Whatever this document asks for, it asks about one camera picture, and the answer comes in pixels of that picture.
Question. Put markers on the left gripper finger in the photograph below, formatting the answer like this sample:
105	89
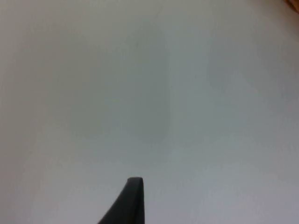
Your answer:
130	205

